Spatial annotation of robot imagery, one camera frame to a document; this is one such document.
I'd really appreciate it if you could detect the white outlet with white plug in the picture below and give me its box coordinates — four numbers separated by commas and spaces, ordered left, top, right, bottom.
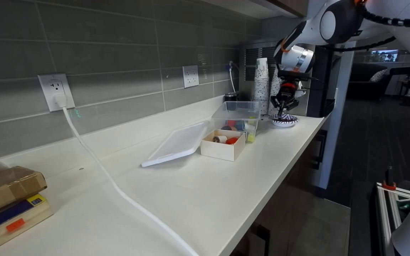
36, 72, 76, 113

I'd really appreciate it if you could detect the aluminium frame with red clips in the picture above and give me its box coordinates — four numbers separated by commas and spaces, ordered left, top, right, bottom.
374, 179, 410, 256

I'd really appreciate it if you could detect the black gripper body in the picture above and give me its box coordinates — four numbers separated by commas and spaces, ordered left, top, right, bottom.
276, 79, 298, 102

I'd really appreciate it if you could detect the white column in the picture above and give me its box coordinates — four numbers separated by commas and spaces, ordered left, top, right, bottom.
317, 39, 360, 190

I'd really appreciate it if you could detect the small white cardboard box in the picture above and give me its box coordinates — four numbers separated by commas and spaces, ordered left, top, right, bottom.
199, 128, 247, 162

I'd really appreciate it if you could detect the white power cable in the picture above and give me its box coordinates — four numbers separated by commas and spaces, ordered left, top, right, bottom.
54, 96, 199, 256

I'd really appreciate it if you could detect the clear plastic toy bin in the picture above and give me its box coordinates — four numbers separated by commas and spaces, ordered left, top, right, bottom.
210, 99, 263, 137

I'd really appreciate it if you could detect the brown cardboard box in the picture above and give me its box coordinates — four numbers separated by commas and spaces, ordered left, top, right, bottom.
0, 165, 48, 220

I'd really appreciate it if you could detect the empty white wall outlet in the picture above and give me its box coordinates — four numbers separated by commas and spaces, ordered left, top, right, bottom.
180, 64, 200, 89

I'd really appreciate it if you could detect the dark lower kitchen cabinet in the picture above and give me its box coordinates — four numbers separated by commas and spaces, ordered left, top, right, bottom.
230, 118, 353, 256

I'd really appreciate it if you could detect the white plastic bin lid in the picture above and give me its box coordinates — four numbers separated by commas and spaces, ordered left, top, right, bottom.
139, 119, 210, 169

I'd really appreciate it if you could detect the wooden box with coloured labels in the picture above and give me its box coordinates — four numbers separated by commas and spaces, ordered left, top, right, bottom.
0, 193, 54, 256

